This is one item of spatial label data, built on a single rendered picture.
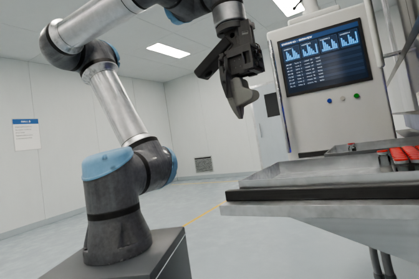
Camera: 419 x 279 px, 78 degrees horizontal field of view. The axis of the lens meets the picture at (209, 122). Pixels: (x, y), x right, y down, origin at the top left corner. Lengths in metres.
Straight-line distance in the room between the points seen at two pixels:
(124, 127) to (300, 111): 0.96
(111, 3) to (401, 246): 0.71
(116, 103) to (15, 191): 4.71
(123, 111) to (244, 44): 0.39
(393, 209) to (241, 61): 0.37
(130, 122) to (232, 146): 6.04
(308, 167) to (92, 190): 0.54
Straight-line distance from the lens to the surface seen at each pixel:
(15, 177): 5.44
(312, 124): 1.45
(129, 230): 0.63
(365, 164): 0.75
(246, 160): 6.63
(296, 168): 0.77
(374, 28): 1.24
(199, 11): 0.69
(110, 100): 0.81
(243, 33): 0.60
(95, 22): 0.70
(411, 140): 1.09
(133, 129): 0.76
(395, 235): 0.56
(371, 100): 1.46
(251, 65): 0.56
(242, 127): 6.58
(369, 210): 0.45
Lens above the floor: 1.01
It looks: 4 degrees up
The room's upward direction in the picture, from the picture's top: 9 degrees counter-clockwise
